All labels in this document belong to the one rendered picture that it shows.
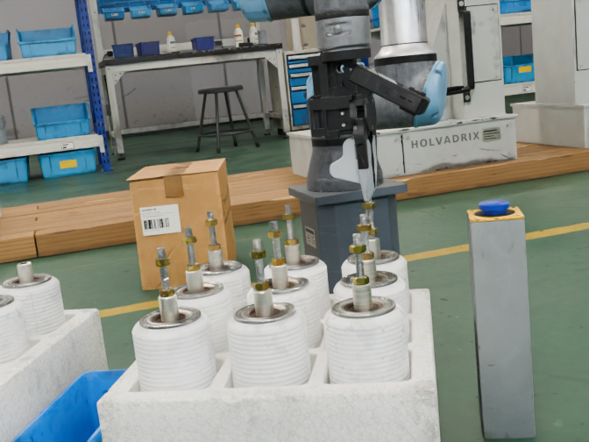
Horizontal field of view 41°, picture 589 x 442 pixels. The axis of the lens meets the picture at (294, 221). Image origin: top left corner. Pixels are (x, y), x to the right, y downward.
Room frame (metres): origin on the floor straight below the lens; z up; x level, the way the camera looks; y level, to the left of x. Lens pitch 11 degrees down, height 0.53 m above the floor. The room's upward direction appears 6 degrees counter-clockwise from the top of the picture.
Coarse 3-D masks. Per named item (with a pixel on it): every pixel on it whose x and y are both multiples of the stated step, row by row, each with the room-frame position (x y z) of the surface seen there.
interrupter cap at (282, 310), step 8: (280, 304) 0.93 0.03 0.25; (288, 304) 0.93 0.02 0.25; (240, 312) 0.92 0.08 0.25; (248, 312) 0.91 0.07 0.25; (280, 312) 0.90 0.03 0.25; (288, 312) 0.90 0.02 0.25; (240, 320) 0.88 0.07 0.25; (248, 320) 0.88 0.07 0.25; (256, 320) 0.87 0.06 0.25; (264, 320) 0.87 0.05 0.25; (272, 320) 0.87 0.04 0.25; (280, 320) 0.88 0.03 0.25
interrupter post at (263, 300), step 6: (258, 294) 0.90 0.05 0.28; (264, 294) 0.90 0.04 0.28; (270, 294) 0.90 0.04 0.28; (258, 300) 0.90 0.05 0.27; (264, 300) 0.90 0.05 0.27; (270, 300) 0.90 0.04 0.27; (258, 306) 0.90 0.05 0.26; (264, 306) 0.90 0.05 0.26; (270, 306) 0.90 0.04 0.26; (258, 312) 0.90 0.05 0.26; (264, 312) 0.90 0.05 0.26; (270, 312) 0.90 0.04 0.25
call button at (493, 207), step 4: (488, 200) 1.07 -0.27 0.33; (492, 200) 1.06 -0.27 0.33; (496, 200) 1.06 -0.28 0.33; (500, 200) 1.06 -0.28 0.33; (504, 200) 1.05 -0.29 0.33; (480, 204) 1.05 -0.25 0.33; (484, 204) 1.04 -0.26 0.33; (488, 204) 1.04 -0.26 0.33; (492, 204) 1.03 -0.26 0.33; (496, 204) 1.03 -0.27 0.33; (500, 204) 1.03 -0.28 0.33; (504, 204) 1.03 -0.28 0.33; (508, 204) 1.04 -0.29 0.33; (480, 208) 1.05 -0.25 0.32; (484, 208) 1.04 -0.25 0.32; (488, 208) 1.04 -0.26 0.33; (492, 208) 1.03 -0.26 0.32; (496, 208) 1.03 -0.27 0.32; (500, 208) 1.03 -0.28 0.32; (504, 208) 1.03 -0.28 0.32; (484, 212) 1.05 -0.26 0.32; (488, 212) 1.04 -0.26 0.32; (492, 212) 1.04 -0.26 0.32; (496, 212) 1.04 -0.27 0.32; (500, 212) 1.04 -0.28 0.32; (504, 212) 1.04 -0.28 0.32
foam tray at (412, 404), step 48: (432, 336) 0.98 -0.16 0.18; (336, 384) 0.84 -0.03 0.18; (384, 384) 0.83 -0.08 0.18; (432, 384) 0.81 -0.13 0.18; (144, 432) 0.86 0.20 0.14; (192, 432) 0.85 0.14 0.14; (240, 432) 0.84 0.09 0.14; (288, 432) 0.83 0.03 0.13; (336, 432) 0.82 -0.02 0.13; (384, 432) 0.81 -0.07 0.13; (432, 432) 0.80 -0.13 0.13
